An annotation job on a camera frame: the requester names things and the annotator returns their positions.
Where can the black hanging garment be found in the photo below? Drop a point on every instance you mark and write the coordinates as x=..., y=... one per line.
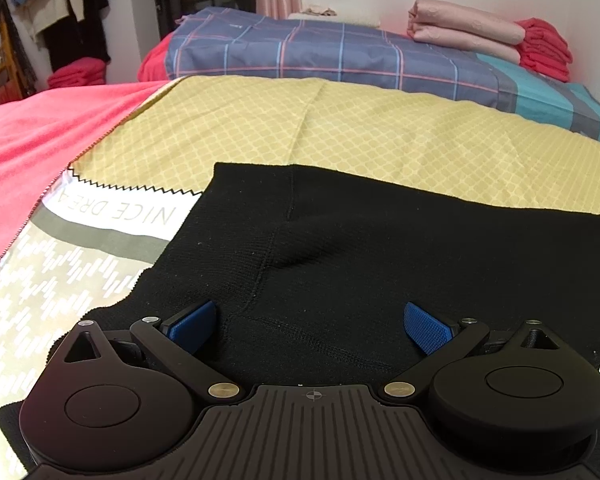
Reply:
x=82, y=35

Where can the pink folded quilt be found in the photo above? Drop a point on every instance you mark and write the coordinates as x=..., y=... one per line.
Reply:
x=460, y=22

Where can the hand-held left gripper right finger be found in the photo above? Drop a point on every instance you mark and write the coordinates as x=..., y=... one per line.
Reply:
x=427, y=327

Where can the white pillow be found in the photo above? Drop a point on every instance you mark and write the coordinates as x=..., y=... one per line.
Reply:
x=340, y=16

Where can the beige hanging garment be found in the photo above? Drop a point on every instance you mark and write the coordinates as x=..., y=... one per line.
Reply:
x=55, y=5

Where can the black pants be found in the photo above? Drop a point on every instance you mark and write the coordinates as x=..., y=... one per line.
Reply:
x=360, y=240

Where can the yellow patterned bed sheet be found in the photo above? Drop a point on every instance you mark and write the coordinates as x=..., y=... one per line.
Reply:
x=360, y=125

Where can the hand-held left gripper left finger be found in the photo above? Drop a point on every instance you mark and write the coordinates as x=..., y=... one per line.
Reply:
x=192, y=325

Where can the red folded cloth pile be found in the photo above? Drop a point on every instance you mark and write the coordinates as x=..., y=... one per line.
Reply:
x=77, y=74

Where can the red fleece blanket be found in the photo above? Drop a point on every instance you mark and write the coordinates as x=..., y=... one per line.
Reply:
x=35, y=135

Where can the wooden chair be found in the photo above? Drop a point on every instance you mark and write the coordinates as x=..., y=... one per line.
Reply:
x=2, y=70

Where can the red folded blanket stack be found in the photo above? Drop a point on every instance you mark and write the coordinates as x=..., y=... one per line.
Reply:
x=545, y=47

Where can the blue plaid folded quilt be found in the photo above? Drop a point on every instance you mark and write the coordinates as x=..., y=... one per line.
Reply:
x=330, y=55

